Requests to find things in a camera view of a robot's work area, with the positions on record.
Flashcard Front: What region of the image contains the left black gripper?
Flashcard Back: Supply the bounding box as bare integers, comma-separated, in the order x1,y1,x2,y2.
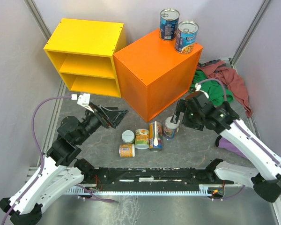
76,101,129,144

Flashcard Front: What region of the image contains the yellow soup can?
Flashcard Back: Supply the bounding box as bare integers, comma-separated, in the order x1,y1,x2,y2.
163,117,180,140

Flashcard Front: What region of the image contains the blue Progresso soup can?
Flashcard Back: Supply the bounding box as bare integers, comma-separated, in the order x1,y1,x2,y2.
175,21,199,54

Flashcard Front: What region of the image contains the dark blue soup can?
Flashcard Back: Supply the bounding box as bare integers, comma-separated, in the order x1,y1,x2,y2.
159,8,180,41

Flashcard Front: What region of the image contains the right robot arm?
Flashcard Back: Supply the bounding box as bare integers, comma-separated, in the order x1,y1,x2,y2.
171,91,281,203

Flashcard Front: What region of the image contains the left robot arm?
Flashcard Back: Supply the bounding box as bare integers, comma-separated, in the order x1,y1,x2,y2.
0,103,128,225

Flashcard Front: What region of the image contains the white lid small jar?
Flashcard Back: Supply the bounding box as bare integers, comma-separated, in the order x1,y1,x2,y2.
121,130,135,144

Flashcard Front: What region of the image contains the yellow blue upright can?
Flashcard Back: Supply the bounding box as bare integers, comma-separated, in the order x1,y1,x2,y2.
149,122,163,151

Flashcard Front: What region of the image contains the green label noodle cup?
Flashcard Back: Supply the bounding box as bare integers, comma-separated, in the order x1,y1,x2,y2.
134,129,149,150

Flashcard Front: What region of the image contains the orange label small jar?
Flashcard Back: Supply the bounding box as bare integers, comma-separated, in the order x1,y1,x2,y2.
119,143,135,158

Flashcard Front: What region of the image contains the white plastic spoon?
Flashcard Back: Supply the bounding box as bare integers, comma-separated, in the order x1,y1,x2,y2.
153,121,159,146

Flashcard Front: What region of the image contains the green cloth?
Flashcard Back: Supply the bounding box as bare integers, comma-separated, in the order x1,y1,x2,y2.
190,70,224,106

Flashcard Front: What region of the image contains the orange wooden box cabinet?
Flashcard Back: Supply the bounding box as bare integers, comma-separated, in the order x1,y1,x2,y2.
113,30,203,122

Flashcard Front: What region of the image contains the purple cloth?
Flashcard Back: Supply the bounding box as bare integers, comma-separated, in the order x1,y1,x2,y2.
215,135,247,158

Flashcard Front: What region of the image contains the red pink cloth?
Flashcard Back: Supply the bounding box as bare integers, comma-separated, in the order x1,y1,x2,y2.
197,60,252,118

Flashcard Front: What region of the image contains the yellow open shelf cabinet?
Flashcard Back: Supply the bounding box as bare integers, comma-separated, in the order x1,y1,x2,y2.
44,18,126,98

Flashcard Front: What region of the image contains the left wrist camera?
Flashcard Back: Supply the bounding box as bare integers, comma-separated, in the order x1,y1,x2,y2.
71,92,94,112

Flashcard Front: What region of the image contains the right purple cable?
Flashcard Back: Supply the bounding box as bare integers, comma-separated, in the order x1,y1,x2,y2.
195,78,281,201

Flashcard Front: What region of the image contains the purple cable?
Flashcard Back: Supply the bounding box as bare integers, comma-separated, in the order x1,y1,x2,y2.
195,78,281,201
1,95,119,225

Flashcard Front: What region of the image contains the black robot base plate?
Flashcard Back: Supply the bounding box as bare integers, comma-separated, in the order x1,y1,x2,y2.
82,167,233,191

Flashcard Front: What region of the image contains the white slotted cable duct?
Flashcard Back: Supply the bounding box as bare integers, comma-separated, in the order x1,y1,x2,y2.
64,186,211,196

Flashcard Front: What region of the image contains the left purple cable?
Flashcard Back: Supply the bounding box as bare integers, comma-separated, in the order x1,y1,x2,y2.
1,95,119,225

